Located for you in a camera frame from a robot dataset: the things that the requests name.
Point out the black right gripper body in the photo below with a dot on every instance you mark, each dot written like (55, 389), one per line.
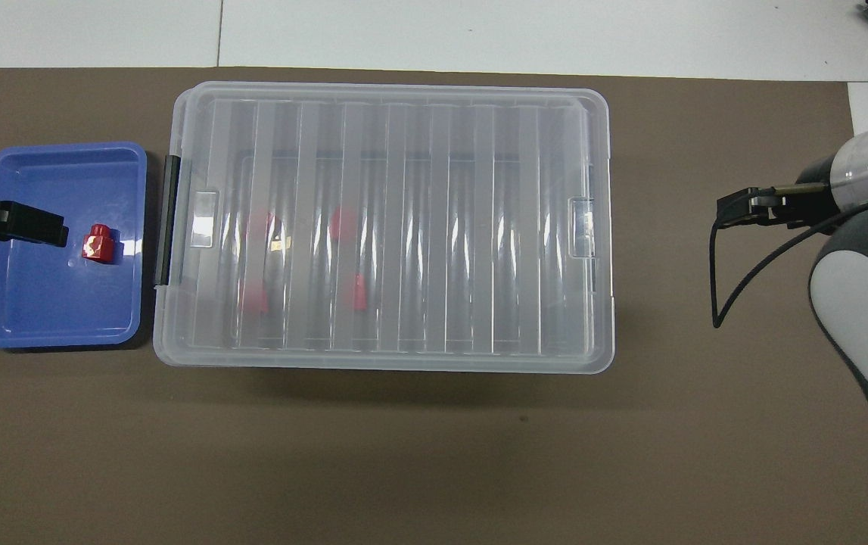
(812, 200)

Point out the red block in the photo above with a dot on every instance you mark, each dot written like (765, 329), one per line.
(343, 224)
(359, 293)
(98, 246)
(259, 225)
(254, 299)

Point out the clear ribbed box lid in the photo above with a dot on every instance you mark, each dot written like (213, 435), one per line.
(434, 121)

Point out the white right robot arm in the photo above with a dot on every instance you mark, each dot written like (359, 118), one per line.
(857, 303)

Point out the blue plastic tray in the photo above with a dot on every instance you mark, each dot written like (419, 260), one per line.
(40, 303)

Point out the clear plastic storage box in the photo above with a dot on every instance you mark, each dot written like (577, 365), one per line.
(164, 341)

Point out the brown table mat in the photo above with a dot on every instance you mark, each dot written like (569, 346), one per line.
(434, 454)

